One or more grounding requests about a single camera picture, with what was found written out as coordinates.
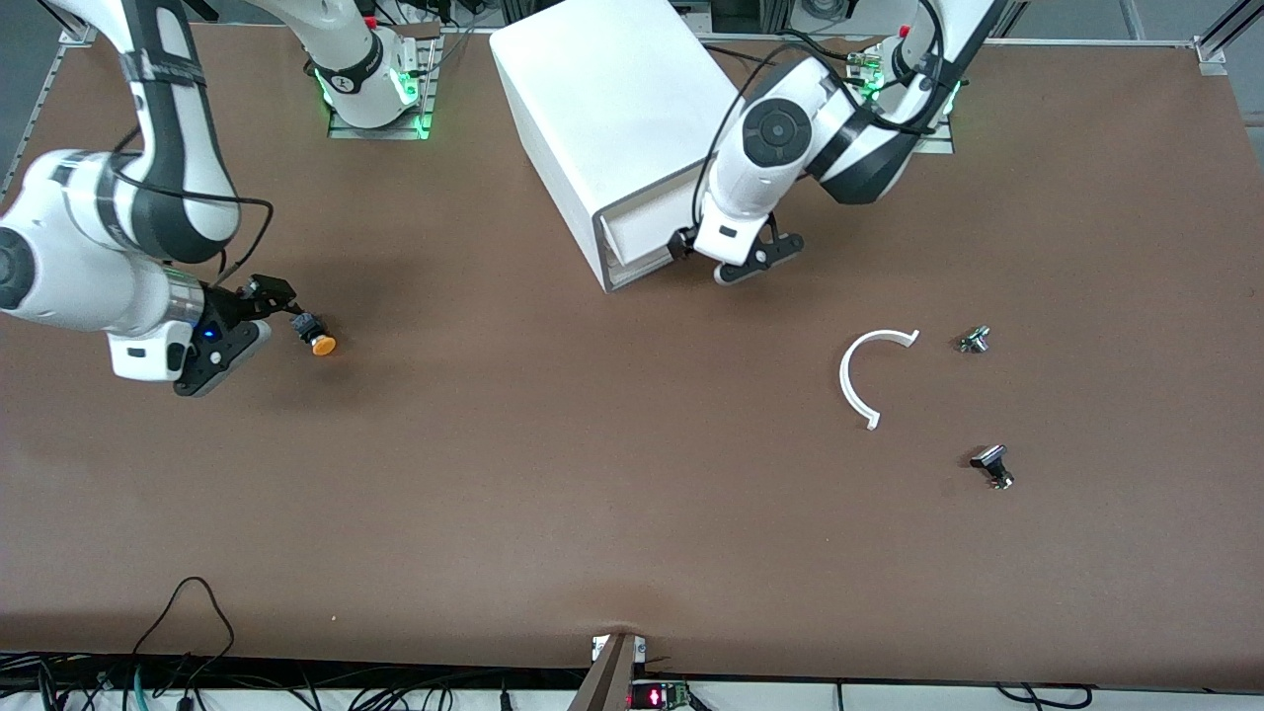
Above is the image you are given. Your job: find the orange push button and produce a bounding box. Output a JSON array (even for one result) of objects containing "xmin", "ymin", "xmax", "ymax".
[{"xmin": 292, "ymin": 312, "xmax": 339, "ymax": 357}]

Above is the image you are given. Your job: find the black grey-capped push button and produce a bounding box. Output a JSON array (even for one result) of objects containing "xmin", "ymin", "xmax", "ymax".
[{"xmin": 969, "ymin": 444, "xmax": 1016, "ymax": 491}]

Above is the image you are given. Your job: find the small red-lit circuit board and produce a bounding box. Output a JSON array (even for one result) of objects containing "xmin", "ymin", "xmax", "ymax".
[{"xmin": 629, "ymin": 679, "xmax": 694, "ymax": 711}]

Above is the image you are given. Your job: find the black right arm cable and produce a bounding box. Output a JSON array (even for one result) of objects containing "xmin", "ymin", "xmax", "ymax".
[{"xmin": 109, "ymin": 173, "xmax": 275, "ymax": 287}]

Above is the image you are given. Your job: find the aluminium right arm base plate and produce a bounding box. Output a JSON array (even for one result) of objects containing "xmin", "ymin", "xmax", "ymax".
[{"xmin": 328, "ymin": 38, "xmax": 441, "ymax": 141}]

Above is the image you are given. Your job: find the black base power cable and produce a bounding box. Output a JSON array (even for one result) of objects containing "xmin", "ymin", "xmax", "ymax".
[
  {"xmin": 775, "ymin": 28, "xmax": 868, "ymax": 64},
  {"xmin": 703, "ymin": 41, "xmax": 791, "ymax": 68}
]

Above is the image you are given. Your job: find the white semicircular bracket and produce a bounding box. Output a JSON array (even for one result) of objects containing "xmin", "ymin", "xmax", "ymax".
[{"xmin": 838, "ymin": 328, "xmax": 921, "ymax": 432}]

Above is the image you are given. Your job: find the looped thin black cable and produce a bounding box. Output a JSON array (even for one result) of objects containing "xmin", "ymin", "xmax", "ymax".
[{"xmin": 131, "ymin": 577, "xmax": 236, "ymax": 711}]

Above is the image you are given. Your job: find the aluminium frame rail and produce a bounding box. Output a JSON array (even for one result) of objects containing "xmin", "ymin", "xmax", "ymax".
[
  {"xmin": 1193, "ymin": 0, "xmax": 1264, "ymax": 76},
  {"xmin": 0, "ymin": 25, "xmax": 100, "ymax": 198}
]

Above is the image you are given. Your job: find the tangled black cable bundle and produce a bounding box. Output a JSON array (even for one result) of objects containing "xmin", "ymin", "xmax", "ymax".
[{"xmin": 0, "ymin": 652, "xmax": 593, "ymax": 711}]

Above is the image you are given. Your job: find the brown camera mount post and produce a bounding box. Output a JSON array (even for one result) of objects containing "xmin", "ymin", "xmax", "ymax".
[{"xmin": 568, "ymin": 632, "xmax": 649, "ymax": 711}]

